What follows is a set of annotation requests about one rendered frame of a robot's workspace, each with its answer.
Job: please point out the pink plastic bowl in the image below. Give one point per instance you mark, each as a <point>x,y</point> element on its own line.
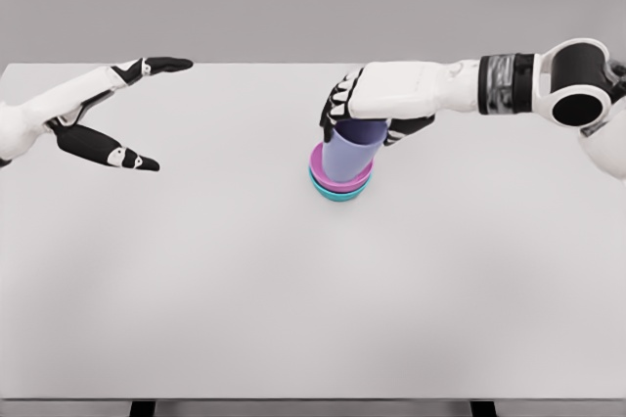
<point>337,181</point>

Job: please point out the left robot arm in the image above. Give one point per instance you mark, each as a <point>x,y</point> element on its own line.
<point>14,128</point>

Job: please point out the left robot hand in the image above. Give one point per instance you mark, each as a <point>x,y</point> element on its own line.
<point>73,94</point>

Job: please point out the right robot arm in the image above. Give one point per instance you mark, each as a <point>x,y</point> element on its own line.
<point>548,89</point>

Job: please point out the teal plastic bowl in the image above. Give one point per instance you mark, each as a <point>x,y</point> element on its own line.
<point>337,194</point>

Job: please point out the lavender plastic cup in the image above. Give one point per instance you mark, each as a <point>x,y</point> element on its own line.
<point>349,150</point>

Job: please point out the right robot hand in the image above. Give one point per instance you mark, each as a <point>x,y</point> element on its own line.
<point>391,89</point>

